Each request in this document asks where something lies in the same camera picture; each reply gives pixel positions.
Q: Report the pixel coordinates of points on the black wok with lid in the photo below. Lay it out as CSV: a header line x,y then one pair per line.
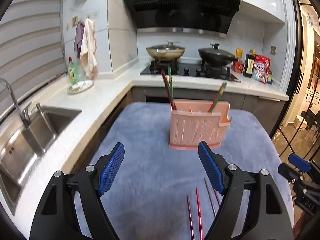
x,y
216,55

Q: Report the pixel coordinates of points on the pink perforated utensil holder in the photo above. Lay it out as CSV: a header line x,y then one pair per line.
x,y
197,130

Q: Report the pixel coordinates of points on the white patterned plate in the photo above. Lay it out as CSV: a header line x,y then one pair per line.
x,y
81,87

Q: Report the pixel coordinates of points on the white window blinds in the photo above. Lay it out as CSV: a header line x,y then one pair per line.
x,y
27,37

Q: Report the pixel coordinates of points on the chrome soap dispenser pump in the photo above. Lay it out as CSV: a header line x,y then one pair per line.
x,y
39,107

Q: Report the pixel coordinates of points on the green dish soap bottle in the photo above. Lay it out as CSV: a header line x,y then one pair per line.
x,y
73,72

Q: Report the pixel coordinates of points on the red instant noodle bowl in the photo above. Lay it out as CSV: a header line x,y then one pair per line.
x,y
238,67

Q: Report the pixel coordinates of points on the cream hanging towel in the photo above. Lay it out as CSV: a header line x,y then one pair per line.
x,y
88,50

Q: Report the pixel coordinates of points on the beige pan with lid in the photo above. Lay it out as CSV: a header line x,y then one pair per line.
x,y
165,52

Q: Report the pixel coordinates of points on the small dark bottle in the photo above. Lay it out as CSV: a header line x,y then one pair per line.
x,y
270,78

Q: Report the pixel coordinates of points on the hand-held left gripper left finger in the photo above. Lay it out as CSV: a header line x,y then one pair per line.
x,y
111,170

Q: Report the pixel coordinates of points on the green chopstick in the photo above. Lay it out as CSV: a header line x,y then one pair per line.
x,y
170,76

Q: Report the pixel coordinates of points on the blue fleece blanket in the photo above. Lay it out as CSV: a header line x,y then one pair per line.
x,y
150,180

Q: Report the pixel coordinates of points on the black gas stove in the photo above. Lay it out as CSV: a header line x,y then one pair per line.
x,y
190,71

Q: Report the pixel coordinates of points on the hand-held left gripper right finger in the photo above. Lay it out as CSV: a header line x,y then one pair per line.
x,y
210,167

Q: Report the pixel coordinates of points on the black range hood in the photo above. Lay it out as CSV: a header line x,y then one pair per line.
x,y
182,2

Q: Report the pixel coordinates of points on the purple chopstick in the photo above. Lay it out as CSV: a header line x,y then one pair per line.
x,y
217,198

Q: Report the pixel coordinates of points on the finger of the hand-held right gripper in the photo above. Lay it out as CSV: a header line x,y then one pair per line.
x,y
290,172
298,162

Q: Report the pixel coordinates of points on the red cereal bag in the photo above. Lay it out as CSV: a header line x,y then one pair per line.
x,y
261,68

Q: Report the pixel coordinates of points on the stainless steel sink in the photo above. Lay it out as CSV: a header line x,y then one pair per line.
x,y
30,140

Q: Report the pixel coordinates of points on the dark sauce bottle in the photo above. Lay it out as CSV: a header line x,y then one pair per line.
x,y
248,66

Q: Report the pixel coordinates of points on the yellow food packet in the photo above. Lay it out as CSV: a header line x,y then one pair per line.
x,y
239,54

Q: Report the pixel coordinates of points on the white kitchen counter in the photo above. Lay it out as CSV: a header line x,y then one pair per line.
x,y
105,97

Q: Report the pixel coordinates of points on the purple hanging cloth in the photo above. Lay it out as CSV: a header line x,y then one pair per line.
x,y
79,38

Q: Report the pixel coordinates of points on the dark red chopstick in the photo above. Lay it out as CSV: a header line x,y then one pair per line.
x,y
190,217
199,212
168,90

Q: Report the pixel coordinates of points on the grey wall outlet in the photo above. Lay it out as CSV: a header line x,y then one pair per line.
x,y
273,50

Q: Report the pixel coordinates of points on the chrome faucet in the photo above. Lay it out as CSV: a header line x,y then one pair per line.
x,y
17,105

